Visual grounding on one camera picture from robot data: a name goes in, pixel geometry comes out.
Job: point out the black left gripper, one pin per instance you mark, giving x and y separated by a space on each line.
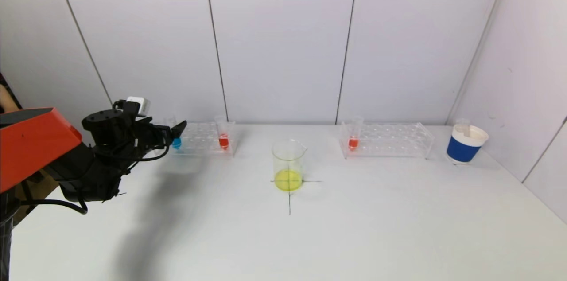
166 134

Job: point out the test tube with blue pigment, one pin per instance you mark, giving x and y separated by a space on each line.
176 143

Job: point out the test tube with yellow pigment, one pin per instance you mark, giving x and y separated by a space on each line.
462 126

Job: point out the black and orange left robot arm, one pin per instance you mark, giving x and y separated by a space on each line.
26 148

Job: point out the clear acrylic test tube rack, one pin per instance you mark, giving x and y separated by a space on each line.
390 143
199 146

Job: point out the test tube with red pigment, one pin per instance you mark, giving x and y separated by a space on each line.
223 141
353 142

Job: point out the clear glass beaker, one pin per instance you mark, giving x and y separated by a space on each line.
289 179

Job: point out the black tripod stand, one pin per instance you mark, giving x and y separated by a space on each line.
6 83

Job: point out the blue and white paper cup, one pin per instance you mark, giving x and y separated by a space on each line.
463 150

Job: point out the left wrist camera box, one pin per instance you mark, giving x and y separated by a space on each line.
139 104

